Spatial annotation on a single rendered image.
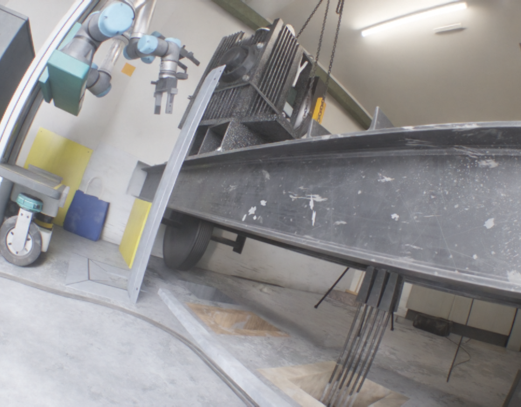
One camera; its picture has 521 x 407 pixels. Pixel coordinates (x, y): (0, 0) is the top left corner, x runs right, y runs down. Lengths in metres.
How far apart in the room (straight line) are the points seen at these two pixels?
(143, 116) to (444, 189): 2.26
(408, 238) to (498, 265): 0.17
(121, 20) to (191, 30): 1.89
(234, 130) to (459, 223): 0.99
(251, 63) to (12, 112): 1.13
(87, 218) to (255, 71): 1.50
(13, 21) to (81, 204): 1.37
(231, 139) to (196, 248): 0.80
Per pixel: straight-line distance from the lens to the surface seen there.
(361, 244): 0.56
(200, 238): 1.72
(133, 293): 1.14
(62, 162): 2.25
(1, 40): 1.21
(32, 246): 1.10
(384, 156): 0.60
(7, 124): 1.21
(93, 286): 1.13
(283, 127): 1.16
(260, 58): 1.48
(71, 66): 1.06
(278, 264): 3.11
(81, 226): 2.11
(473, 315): 3.54
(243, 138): 1.25
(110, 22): 1.02
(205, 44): 2.87
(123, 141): 2.37
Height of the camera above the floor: 0.38
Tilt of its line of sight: 8 degrees up
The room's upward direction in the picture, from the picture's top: 18 degrees clockwise
